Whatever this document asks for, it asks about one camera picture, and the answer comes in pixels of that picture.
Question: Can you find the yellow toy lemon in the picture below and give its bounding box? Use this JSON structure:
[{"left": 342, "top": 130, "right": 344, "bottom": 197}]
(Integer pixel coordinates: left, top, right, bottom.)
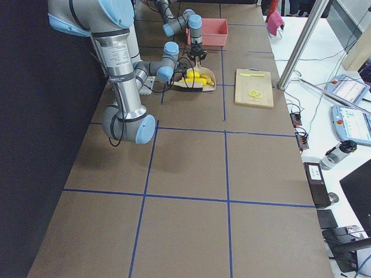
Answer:
[{"left": 186, "top": 70, "right": 200, "bottom": 79}]

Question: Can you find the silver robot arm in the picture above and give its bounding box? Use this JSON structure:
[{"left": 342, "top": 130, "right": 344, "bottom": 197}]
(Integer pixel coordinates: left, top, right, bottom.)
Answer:
[
  {"left": 48, "top": 1, "right": 179, "bottom": 144},
  {"left": 154, "top": 0, "right": 207, "bottom": 64}
]

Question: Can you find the far teach pendant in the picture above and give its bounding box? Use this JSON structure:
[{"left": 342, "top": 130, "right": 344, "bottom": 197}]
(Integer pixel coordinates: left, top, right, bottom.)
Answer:
[{"left": 325, "top": 74, "right": 370, "bottom": 104}]

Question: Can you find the pink plastic bin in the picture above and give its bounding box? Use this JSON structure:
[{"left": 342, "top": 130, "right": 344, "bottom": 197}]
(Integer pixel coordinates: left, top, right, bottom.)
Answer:
[{"left": 186, "top": 14, "right": 228, "bottom": 46}]

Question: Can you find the yellow toy corn cob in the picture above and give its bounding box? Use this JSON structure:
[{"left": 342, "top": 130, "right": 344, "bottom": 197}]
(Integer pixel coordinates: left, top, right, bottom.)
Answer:
[{"left": 180, "top": 78, "right": 206, "bottom": 87}]

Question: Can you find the orange connector block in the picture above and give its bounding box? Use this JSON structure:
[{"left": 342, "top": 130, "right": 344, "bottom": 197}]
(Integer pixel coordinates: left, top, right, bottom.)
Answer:
[
  {"left": 290, "top": 112, "right": 302, "bottom": 127},
  {"left": 295, "top": 132, "right": 309, "bottom": 151}
]

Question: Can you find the aluminium frame post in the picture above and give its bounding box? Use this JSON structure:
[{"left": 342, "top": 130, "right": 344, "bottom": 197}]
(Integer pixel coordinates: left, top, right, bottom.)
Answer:
[{"left": 277, "top": 0, "right": 329, "bottom": 90}]

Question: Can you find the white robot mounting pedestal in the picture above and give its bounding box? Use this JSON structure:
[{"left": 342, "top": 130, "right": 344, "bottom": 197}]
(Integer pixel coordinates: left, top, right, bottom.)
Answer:
[{"left": 128, "top": 24, "right": 155, "bottom": 95}]

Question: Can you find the black monitor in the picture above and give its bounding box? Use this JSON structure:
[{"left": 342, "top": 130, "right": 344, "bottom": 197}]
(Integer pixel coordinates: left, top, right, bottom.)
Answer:
[{"left": 340, "top": 164, "right": 370, "bottom": 236}]

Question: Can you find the black box with label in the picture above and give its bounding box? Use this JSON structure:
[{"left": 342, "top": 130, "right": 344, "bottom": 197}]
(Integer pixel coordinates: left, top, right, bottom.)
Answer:
[{"left": 303, "top": 162, "right": 331, "bottom": 209}]

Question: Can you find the orange toy ginger root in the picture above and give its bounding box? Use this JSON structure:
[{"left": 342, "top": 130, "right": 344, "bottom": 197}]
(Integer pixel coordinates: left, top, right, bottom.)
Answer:
[{"left": 200, "top": 74, "right": 214, "bottom": 86}]

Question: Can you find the beige plastic dustpan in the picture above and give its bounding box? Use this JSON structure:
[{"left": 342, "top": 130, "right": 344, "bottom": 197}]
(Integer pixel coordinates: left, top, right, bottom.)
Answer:
[{"left": 179, "top": 58, "right": 216, "bottom": 92}]

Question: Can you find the wooden hand brush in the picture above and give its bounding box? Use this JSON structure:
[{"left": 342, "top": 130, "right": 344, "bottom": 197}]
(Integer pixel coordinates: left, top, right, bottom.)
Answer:
[{"left": 173, "top": 81, "right": 203, "bottom": 92}]

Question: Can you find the teach pendant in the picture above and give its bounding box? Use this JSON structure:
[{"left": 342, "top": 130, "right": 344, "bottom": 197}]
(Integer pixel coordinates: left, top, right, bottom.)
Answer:
[
  {"left": 325, "top": 74, "right": 370, "bottom": 104},
  {"left": 331, "top": 105, "right": 370, "bottom": 146}
]

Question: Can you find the lower orange connector block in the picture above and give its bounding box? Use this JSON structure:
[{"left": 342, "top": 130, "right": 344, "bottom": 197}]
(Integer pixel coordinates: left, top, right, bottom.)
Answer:
[{"left": 295, "top": 132, "right": 309, "bottom": 151}]

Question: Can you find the clear water bottle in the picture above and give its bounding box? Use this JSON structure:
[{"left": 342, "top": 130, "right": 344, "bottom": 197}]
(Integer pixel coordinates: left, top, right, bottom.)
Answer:
[{"left": 319, "top": 140, "right": 357, "bottom": 170}]

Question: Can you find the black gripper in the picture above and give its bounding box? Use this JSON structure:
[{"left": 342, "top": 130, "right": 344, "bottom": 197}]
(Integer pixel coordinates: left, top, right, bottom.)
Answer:
[
  {"left": 188, "top": 49, "right": 208, "bottom": 63},
  {"left": 175, "top": 62, "right": 188, "bottom": 80}
]

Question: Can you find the near teach pendant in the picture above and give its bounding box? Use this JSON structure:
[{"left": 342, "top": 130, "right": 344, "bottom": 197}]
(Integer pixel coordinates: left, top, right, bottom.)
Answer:
[{"left": 331, "top": 105, "right": 370, "bottom": 146}]

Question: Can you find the metal rod with stand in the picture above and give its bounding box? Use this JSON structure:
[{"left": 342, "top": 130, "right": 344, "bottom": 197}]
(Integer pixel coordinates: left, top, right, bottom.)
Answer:
[{"left": 298, "top": 77, "right": 371, "bottom": 116}]

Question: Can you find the red cloth on stand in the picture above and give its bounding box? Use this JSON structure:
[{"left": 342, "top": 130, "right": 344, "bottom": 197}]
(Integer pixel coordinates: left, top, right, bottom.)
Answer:
[{"left": 265, "top": 0, "right": 285, "bottom": 37}]

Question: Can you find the wooden cutting board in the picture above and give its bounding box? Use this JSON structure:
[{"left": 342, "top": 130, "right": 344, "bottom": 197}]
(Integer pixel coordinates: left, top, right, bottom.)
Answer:
[{"left": 234, "top": 68, "right": 274, "bottom": 108}]

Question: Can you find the yellow plastic knife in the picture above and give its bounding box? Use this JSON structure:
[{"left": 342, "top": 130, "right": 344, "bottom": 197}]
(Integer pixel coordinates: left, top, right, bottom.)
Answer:
[{"left": 239, "top": 73, "right": 265, "bottom": 78}]

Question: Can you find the upper orange connector block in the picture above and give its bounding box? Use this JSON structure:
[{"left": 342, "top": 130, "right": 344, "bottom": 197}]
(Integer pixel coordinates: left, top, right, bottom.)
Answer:
[{"left": 290, "top": 112, "right": 302, "bottom": 127}]

